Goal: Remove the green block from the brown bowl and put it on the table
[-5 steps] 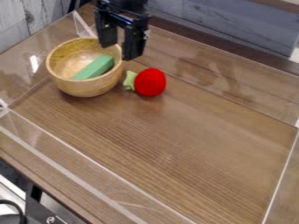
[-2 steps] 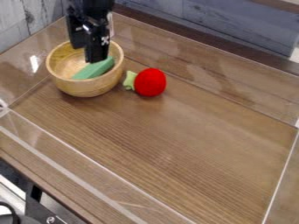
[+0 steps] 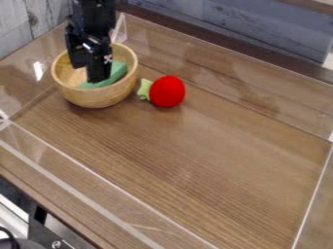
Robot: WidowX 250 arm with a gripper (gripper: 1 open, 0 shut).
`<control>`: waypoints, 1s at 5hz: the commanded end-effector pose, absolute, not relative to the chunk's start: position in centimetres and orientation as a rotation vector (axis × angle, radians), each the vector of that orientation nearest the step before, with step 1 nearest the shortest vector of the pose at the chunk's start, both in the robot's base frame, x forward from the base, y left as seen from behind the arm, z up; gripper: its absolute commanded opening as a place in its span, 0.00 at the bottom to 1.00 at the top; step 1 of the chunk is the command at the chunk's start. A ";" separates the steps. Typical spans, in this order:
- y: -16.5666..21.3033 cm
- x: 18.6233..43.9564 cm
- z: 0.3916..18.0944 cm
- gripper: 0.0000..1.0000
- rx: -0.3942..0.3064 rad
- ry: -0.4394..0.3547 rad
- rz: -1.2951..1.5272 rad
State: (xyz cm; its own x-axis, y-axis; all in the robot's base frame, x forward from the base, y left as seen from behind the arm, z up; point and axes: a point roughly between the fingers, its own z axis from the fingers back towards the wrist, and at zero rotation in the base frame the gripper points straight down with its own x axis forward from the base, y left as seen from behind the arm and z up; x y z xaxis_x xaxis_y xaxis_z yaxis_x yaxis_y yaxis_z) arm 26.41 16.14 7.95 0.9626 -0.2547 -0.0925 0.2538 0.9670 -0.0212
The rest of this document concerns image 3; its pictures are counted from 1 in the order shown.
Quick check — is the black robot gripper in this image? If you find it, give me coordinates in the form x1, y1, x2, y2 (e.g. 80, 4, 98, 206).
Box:
65, 0, 116, 84

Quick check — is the clear acrylic corner bracket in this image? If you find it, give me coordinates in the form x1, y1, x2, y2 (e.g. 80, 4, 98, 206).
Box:
109, 13, 127, 44

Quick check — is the red knitted strawberry toy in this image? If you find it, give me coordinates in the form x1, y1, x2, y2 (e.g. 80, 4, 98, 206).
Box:
136, 75, 185, 108

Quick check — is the green rectangular block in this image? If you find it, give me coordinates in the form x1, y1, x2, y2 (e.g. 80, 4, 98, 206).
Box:
78, 61, 127, 89

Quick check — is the light wooden bowl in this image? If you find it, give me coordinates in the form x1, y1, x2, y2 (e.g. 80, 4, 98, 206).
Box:
50, 43, 137, 109

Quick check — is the black table frame bracket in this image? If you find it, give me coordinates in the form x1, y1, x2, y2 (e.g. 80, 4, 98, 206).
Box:
26, 205, 90, 249

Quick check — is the black cable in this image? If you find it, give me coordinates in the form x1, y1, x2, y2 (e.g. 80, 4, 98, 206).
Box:
0, 226, 18, 249

